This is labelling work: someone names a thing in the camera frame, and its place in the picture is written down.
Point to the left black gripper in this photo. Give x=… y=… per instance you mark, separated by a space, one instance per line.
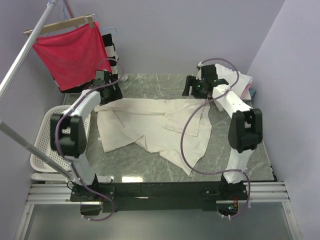
x=116 y=94

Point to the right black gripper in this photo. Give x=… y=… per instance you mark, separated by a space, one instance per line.
x=192 y=81

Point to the cream white t shirt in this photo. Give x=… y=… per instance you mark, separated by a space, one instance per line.
x=178 y=130

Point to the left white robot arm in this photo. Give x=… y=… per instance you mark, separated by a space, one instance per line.
x=67 y=133

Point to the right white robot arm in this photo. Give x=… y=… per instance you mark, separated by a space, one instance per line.
x=245 y=130

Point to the folded white t shirt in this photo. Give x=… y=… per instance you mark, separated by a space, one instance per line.
x=231 y=76

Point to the black white striped cloth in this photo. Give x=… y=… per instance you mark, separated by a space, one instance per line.
x=111 y=52

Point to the red hanging towel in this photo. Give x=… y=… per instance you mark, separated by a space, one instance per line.
x=72 y=58

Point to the folded blue t shirt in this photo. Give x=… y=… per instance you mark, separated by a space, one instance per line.
x=251 y=92

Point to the wooden clip hanger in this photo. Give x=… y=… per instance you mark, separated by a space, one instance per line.
x=70 y=23

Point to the white plastic laundry basket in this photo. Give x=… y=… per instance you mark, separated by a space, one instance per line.
x=42 y=142

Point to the silver clothes rack pole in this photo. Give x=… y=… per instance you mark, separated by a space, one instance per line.
x=16 y=65

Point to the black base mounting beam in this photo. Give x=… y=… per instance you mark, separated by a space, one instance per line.
x=158 y=196

